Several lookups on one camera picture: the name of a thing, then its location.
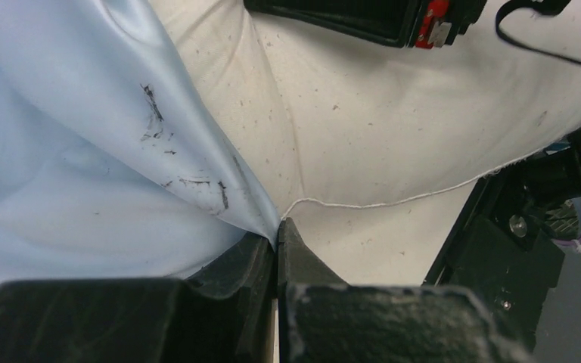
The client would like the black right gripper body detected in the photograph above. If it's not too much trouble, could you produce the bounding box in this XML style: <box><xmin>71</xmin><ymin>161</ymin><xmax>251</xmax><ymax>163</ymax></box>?
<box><xmin>244</xmin><ymin>0</ymin><xmax>486</xmax><ymax>49</ymax></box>

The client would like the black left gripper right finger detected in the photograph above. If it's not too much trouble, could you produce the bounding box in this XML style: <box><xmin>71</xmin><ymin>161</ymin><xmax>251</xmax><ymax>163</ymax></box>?
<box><xmin>278</xmin><ymin>219</ymin><xmax>533</xmax><ymax>362</ymax></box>

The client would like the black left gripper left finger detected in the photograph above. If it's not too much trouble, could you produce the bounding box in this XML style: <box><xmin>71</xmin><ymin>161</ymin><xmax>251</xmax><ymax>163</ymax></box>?
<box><xmin>0</xmin><ymin>234</ymin><xmax>276</xmax><ymax>362</ymax></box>

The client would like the white pillow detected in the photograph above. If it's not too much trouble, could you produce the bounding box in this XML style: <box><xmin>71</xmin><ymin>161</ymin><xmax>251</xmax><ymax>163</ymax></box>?
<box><xmin>148</xmin><ymin>0</ymin><xmax>581</xmax><ymax>222</ymax></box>

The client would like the light blue pillowcase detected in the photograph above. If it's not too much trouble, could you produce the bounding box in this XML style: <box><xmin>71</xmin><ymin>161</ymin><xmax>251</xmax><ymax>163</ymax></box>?
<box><xmin>0</xmin><ymin>1</ymin><xmax>279</xmax><ymax>283</ymax></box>

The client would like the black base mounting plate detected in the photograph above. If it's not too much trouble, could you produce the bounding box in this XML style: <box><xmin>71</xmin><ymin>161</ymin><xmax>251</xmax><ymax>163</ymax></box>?
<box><xmin>423</xmin><ymin>169</ymin><xmax>565</xmax><ymax>350</ymax></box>

